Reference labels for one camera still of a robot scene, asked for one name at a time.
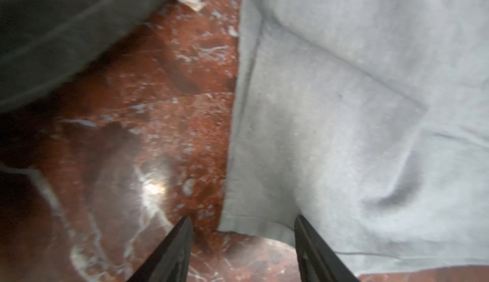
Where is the dark striped folded shirt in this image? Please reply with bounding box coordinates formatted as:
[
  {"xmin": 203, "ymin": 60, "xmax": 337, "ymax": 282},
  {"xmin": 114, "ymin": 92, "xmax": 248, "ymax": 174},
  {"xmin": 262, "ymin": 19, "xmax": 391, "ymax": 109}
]
[{"xmin": 1, "ymin": 0, "xmax": 166, "ymax": 112}]

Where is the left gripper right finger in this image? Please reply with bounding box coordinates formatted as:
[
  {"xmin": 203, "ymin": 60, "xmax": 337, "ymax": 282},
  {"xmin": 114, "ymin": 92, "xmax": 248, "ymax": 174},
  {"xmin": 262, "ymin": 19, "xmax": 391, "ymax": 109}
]
[{"xmin": 294, "ymin": 215, "xmax": 359, "ymax": 282}]

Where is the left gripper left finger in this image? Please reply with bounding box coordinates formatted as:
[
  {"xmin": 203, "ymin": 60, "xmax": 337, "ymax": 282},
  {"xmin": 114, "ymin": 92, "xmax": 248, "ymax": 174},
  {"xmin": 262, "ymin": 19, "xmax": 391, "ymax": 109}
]
[{"xmin": 127, "ymin": 217, "xmax": 194, "ymax": 282}]

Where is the grey long sleeve shirt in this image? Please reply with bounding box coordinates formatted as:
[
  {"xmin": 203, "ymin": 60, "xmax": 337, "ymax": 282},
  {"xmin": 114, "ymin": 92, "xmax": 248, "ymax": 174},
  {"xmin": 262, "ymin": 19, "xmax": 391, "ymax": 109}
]
[{"xmin": 219, "ymin": 0, "xmax": 488, "ymax": 275}]

